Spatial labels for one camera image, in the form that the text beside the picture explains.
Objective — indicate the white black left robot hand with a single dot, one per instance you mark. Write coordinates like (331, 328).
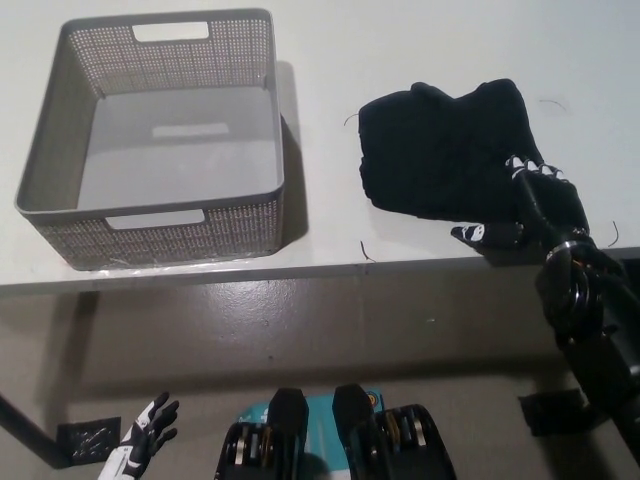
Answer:
(142, 435)

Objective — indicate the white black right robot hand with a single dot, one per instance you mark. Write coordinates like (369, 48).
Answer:
(555, 205)

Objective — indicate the black t-shirt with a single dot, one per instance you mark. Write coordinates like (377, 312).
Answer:
(440, 155)

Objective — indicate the black floor tape square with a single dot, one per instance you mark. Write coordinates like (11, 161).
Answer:
(547, 412)
(90, 440)

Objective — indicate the grey perforated plastic basket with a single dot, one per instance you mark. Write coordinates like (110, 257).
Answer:
(150, 240)

